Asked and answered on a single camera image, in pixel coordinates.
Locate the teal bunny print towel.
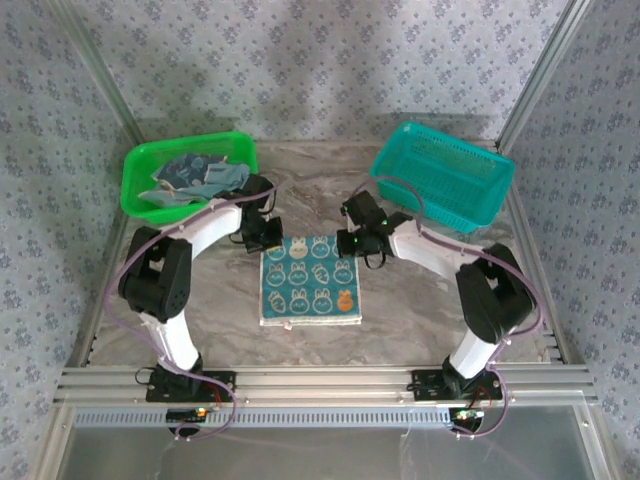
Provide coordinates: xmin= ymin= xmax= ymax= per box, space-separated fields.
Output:
xmin=258 ymin=233 xmax=364 ymax=330

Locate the navy blue printed towel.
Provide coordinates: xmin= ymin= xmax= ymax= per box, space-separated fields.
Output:
xmin=151 ymin=152 xmax=251 ymax=190

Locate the teal plastic basket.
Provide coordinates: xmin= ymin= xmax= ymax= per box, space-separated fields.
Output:
xmin=368 ymin=121 xmax=516 ymax=234

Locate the green plastic basket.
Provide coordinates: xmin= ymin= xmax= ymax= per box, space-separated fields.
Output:
xmin=121 ymin=130 xmax=261 ymax=225

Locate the grey metal panel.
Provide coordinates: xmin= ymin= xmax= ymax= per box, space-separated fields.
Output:
xmin=47 ymin=404 xmax=609 ymax=480

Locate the aluminium rail beam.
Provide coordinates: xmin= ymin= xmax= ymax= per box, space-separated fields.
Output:
xmin=53 ymin=364 xmax=600 ymax=407

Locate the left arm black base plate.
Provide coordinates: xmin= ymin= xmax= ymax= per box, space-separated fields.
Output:
xmin=145 ymin=372 xmax=237 ymax=402

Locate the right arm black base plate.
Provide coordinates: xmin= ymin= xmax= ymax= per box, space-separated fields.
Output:
xmin=410 ymin=369 xmax=504 ymax=401

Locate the grey slotted cable duct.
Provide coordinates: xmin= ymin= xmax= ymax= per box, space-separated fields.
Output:
xmin=73 ymin=405 xmax=454 ymax=429

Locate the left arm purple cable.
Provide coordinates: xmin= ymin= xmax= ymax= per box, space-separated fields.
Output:
xmin=104 ymin=182 xmax=279 ymax=444

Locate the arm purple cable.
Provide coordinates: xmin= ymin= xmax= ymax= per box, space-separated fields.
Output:
xmin=349 ymin=176 xmax=546 ymax=442
xmin=104 ymin=182 xmax=279 ymax=444

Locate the aluminium frame post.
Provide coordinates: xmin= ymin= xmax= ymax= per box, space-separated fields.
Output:
xmin=49 ymin=0 xmax=147 ymax=146
xmin=496 ymin=0 xmax=595 ymax=147

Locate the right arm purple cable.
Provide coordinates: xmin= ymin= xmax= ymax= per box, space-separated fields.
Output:
xmin=349 ymin=176 xmax=546 ymax=442

